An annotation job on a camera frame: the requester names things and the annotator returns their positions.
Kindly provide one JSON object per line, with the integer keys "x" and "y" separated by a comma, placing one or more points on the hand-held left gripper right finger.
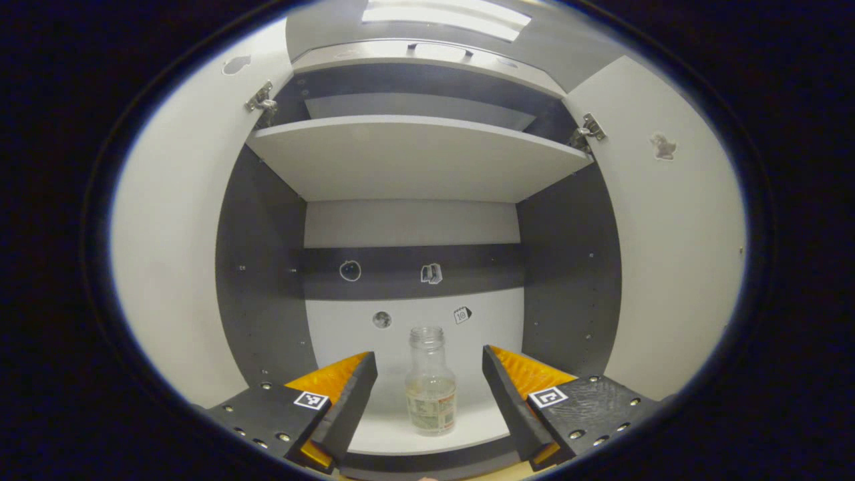
{"x": 511, "y": 407}

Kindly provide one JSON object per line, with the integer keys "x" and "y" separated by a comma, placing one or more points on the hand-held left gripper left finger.
{"x": 351, "y": 407}

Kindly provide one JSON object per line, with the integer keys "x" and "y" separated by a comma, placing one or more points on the clear glass bottle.
{"x": 431, "y": 401}

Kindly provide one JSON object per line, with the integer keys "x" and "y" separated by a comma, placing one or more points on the grey cabinet door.
{"x": 174, "y": 234}
{"x": 674, "y": 267}

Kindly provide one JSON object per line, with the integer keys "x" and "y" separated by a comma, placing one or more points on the grey cabinet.
{"x": 414, "y": 160}

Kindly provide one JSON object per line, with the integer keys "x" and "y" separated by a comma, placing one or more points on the long ceiling light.
{"x": 441, "y": 17}

